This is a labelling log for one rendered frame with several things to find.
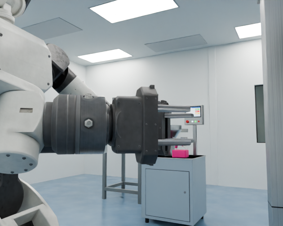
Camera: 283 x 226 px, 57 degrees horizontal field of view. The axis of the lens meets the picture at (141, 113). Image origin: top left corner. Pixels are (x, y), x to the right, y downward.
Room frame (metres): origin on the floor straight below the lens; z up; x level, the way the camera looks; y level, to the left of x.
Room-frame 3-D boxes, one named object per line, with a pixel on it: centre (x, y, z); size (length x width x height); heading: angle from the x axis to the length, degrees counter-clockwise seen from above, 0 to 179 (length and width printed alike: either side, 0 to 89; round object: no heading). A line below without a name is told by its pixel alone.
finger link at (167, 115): (0.58, -0.08, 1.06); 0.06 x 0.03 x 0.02; 64
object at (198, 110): (3.24, -0.65, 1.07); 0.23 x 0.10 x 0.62; 62
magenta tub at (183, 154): (2.97, -0.44, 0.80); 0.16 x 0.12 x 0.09; 62
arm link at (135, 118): (0.40, 0.04, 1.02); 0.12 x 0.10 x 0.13; 104
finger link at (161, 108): (0.43, -0.05, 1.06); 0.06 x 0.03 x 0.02; 104
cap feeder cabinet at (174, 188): (3.21, -0.40, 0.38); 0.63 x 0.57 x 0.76; 62
